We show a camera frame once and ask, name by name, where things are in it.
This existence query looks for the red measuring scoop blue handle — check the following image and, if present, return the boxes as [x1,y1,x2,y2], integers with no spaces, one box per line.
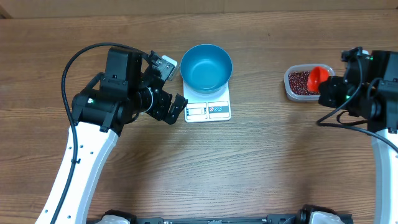
[307,67,330,92]

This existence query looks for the red beans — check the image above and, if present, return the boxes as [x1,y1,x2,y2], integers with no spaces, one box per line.
[288,71,318,95]

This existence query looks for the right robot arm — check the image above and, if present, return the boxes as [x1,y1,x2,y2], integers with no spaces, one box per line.
[317,47,397,223]

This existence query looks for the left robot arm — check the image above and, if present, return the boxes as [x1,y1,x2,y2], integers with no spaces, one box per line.
[37,42,188,223]

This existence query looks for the white kitchen scale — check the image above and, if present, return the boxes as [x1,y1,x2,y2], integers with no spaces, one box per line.
[183,81,231,123]

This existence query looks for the blue bowl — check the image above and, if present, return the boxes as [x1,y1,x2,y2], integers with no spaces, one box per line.
[180,44,233,94]

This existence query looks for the clear plastic container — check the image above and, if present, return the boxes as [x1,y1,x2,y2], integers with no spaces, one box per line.
[284,63,335,102]

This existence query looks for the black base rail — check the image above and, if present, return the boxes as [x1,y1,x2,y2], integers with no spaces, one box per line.
[86,203,354,224]

